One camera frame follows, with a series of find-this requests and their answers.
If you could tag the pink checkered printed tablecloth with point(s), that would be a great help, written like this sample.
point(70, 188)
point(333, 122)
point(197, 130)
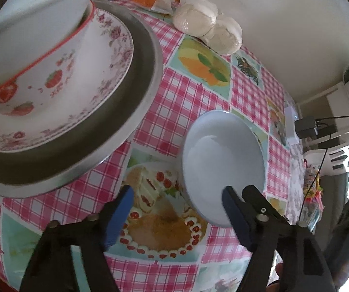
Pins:
point(211, 85)

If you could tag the white sachet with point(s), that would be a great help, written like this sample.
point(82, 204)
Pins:
point(162, 6)

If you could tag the white square bowl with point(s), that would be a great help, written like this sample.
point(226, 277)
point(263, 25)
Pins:
point(34, 15)

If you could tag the bag of white steamed buns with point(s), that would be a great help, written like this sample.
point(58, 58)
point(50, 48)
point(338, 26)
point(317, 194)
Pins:
point(198, 16)

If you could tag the strawberry print bowl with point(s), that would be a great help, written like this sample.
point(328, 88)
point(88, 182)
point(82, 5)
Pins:
point(55, 67)

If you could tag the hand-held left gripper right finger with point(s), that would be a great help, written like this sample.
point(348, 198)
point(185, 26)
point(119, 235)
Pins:
point(235, 216)

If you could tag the white wooden stand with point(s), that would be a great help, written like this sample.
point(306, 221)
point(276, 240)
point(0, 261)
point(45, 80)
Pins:
point(338, 103)

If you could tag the pink floral round plate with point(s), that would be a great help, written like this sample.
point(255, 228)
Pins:
point(101, 67)

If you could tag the grey floral tablecloth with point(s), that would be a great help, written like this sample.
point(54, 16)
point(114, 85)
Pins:
point(294, 164)

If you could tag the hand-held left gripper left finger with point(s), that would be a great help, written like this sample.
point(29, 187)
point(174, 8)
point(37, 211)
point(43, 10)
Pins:
point(118, 216)

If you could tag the light blue bowl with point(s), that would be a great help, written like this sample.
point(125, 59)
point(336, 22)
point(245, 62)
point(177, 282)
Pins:
point(220, 158)

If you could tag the stainless steel plate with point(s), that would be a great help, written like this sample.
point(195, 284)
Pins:
point(125, 97)

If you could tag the yellow candy packet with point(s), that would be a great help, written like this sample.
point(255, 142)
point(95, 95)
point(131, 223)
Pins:
point(313, 191)

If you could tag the white plastic lattice chair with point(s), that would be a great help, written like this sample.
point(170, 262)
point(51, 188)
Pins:
point(345, 155)

